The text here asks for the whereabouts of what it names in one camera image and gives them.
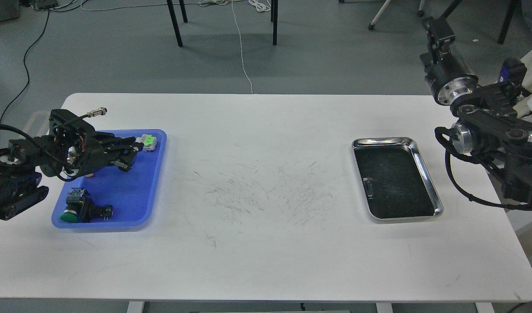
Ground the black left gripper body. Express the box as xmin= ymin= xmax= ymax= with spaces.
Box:
xmin=66 ymin=137 xmax=112 ymax=177

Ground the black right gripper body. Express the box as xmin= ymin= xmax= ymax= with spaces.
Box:
xmin=424 ymin=50 xmax=479 ymax=106

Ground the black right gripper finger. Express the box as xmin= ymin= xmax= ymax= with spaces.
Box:
xmin=421 ymin=17 xmax=455 ymax=66

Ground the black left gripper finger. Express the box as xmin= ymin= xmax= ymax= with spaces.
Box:
xmin=110 ymin=148 xmax=138 ymax=172
xmin=97 ymin=134 xmax=136 ymax=153

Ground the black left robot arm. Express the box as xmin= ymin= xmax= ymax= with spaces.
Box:
xmin=0 ymin=120 xmax=143 ymax=220

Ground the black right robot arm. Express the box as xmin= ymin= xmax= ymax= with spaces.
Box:
xmin=420 ymin=17 xmax=532 ymax=211

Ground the blue plastic tray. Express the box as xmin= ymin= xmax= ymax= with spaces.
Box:
xmin=51 ymin=129 xmax=167 ymax=231

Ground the steel tray with black mat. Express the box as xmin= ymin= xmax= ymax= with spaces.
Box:
xmin=352 ymin=137 xmax=443 ymax=223

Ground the black chair leg left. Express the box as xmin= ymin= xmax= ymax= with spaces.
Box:
xmin=166 ymin=0 xmax=188 ymax=47

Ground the black chair leg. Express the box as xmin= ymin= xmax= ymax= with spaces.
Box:
xmin=270 ymin=0 xmax=279 ymax=46
xmin=166 ymin=0 xmax=188 ymax=47

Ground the black chair leg right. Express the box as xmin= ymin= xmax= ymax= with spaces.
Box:
xmin=270 ymin=0 xmax=279 ymax=46

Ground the grey switch with green label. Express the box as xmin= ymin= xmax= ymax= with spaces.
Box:
xmin=136 ymin=133 xmax=157 ymax=151

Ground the green push button switch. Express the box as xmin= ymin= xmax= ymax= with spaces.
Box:
xmin=59 ymin=187 xmax=113 ymax=223

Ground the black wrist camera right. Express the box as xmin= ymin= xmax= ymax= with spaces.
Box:
xmin=497 ymin=57 xmax=532 ymax=101

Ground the black floor cable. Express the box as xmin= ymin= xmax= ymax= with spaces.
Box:
xmin=0 ymin=0 xmax=75 ymax=148

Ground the white floor cable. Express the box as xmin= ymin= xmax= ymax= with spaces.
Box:
xmin=199 ymin=0 xmax=272 ymax=95

